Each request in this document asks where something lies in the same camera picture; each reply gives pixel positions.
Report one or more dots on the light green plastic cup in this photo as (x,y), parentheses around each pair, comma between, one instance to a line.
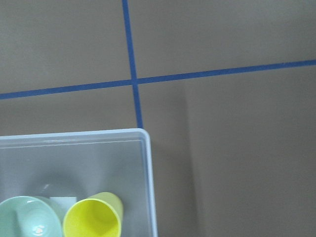
(27,216)

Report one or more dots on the blue tape strip vertical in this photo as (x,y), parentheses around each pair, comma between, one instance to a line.
(132,65)

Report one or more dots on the yellow plastic cup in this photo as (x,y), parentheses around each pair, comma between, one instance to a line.
(99,215)

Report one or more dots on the blue tape strip horizontal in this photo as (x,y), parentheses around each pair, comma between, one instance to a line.
(127,82)

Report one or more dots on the clear plastic storage box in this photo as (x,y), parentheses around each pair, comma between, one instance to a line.
(68,167)

